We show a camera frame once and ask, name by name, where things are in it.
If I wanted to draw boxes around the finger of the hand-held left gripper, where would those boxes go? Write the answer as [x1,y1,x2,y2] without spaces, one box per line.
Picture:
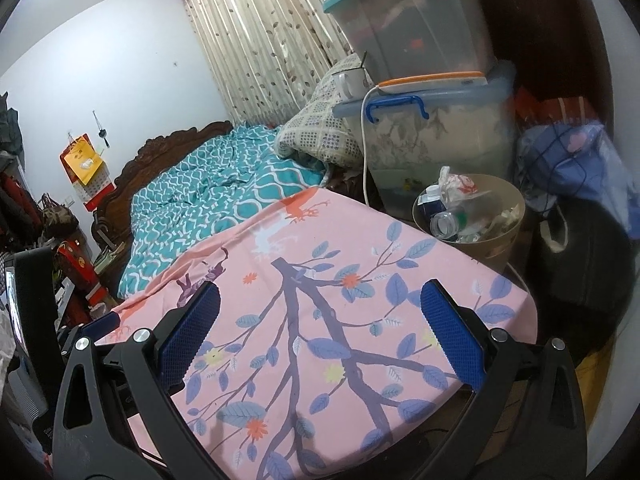
[80,311,123,343]

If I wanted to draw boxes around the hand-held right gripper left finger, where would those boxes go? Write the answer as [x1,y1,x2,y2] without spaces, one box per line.
[50,280,223,480]

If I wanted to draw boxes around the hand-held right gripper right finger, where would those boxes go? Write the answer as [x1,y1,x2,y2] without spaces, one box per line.
[415,280,588,480]

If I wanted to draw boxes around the beige wastebasket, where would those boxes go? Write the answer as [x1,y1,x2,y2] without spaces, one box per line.
[411,173,527,276]

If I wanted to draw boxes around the red gift box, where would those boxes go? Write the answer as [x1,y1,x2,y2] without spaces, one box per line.
[55,240,108,321]

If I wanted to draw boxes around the brown handbag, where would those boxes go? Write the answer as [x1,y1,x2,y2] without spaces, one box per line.
[37,194,80,233]

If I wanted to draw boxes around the red bags row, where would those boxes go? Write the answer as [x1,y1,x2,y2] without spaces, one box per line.
[0,170,42,247]

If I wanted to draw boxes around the crumpled beige paper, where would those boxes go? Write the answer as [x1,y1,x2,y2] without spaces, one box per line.
[479,200,521,233]

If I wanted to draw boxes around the teal patterned duvet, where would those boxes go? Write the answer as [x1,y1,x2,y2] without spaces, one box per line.
[117,122,326,301]

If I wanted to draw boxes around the yellow red paper bag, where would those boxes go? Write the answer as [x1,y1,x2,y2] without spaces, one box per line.
[60,132,106,186]

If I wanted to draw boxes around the black bag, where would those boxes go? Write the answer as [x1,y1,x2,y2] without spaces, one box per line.
[534,200,632,321]

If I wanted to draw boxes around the dark bags pile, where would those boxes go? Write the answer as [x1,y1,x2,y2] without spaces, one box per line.
[0,92,26,166]

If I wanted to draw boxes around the carved wooden headboard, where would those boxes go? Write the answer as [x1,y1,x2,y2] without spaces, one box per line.
[91,120,233,291]

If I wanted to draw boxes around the hanging keys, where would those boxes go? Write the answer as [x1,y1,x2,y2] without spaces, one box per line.
[92,110,110,148]

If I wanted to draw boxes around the blue cloth bundle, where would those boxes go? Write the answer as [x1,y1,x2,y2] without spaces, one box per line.
[517,120,621,213]

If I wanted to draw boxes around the beige checked pillow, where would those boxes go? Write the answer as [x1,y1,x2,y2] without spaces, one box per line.
[275,55,373,168]

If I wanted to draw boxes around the red orange box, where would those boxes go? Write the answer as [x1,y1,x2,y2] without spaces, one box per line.
[515,87,597,126]

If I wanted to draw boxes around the white charger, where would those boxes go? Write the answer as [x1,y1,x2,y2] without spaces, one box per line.
[332,71,373,101]

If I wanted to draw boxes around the beige leaf-print curtain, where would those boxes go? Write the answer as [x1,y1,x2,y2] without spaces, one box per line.
[175,0,361,133]

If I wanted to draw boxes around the teal-lid clear storage box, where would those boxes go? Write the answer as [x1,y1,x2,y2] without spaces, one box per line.
[322,0,498,78]

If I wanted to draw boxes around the dark wooden wardrobe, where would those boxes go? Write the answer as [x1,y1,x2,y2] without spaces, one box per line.
[450,0,616,126]

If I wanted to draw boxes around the red wall calendar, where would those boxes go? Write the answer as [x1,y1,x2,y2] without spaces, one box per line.
[75,160,117,211]

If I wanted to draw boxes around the white cable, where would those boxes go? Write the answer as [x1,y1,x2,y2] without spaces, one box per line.
[361,87,383,208]

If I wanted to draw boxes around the blue-handled clear storage box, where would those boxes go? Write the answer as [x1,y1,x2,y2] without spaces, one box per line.
[332,60,518,221]

